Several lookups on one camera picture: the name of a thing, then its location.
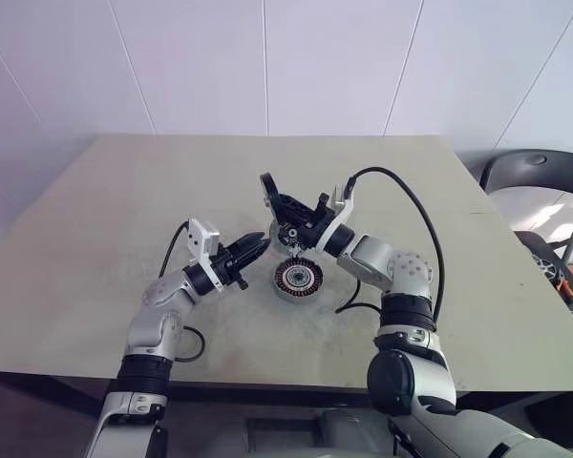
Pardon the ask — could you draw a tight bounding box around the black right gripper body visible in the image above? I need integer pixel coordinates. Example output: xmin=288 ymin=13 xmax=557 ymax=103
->
xmin=295 ymin=192 xmax=339 ymax=250

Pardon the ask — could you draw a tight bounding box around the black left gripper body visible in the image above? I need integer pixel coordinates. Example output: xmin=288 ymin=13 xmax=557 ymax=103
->
xmin=209 ymin=245 xmax=249 ymax=291

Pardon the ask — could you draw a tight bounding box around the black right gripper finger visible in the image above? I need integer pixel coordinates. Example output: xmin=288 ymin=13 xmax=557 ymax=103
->
xmin=268 ymin=212 xmax=301 ymax=236
xmin=272 ymin=190 xmax=316 ymax=224

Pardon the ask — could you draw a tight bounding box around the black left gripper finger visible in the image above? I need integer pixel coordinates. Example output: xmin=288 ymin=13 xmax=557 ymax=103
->
xmin=236 ymin=239 xmax=271 ymax=268
xmin=228 ymin=231 xmax=266 ymax=254

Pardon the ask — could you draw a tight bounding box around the grey round motor lid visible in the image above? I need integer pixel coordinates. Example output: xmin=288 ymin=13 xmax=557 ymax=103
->
xmin=265 ymin=221 xmax=301 ymax=257

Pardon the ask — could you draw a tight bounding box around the spoked rotor with black rim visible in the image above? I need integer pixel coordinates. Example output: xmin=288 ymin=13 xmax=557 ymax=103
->
xmin=259 ymin=171 xmax=287 ymax=228

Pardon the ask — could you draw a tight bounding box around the motor housing with copper windings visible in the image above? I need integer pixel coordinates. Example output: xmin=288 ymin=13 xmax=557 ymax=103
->
xmin=270 ymin=257 xmax=327 ymax=302

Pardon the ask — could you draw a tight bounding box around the silver spoked wheel part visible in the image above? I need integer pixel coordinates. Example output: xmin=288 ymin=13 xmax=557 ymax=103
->
xmin=532 ymin=255 xmax=558 ymax=282

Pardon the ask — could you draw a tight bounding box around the black plastic chair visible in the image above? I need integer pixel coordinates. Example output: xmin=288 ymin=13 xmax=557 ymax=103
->
xmin=478 ymin=149 xmax=573 ymax=268

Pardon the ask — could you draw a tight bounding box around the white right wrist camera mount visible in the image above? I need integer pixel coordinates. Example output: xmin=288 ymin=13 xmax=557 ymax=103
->
xmin=314 ymin=184 xmax=357 ymax=254

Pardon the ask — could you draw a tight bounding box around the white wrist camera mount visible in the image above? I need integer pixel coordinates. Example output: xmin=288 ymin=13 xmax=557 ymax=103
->
xmin=314 ymin=184 xmax=357 ymax=254
xmin=186 ymin=218 xmax=226 ymax=293

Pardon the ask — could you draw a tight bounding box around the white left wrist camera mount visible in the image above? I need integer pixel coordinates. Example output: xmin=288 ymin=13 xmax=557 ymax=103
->
xmin=186 ymin=218 xmax=226 ymax=293

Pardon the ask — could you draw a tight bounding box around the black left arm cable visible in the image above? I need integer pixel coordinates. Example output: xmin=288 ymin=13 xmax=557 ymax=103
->
xmin=157 ymin=222 xmax=207 ymax=363

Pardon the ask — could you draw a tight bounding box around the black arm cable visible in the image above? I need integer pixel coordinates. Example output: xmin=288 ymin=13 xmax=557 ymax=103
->
xmin=334 ymin=166 xmax=446 ymax=322
xmin=157 ymin=222 xmax=207 ymax=363

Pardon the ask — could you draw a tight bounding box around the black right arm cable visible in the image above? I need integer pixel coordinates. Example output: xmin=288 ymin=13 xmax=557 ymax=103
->
xmin=334 ymin=166 xmax=446 ymax=322

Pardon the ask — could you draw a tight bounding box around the black table frame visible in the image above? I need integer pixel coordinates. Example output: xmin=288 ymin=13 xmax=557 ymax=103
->
xmin=47 ymin=375 xmax=371 ymax=406

